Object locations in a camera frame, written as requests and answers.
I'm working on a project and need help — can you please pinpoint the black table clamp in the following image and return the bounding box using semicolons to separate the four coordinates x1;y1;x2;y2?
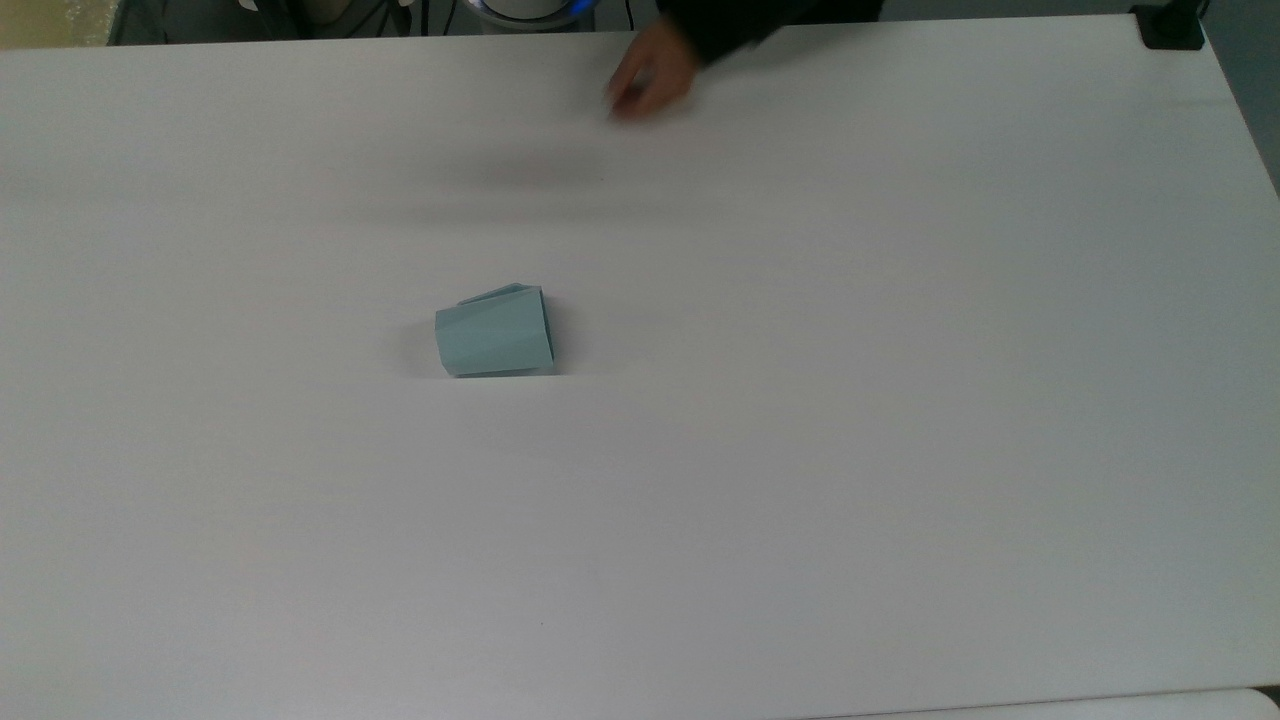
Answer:
1131;0;1208;51

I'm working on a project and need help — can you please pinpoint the person's bare hand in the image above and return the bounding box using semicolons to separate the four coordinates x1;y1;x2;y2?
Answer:
604;18;703;124

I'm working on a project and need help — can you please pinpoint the light blue plastic cup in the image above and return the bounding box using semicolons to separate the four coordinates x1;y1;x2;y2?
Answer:
434;283;558;379

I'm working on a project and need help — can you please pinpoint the dark grey seat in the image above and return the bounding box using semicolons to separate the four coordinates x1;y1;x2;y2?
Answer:
105;0;306;46

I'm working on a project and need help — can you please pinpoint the black sleeved forearm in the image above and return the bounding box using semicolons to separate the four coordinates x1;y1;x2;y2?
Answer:
655;0;886;67

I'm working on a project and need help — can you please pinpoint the white rounded side table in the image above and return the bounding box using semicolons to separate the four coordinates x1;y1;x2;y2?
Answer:
820;687;1280;720

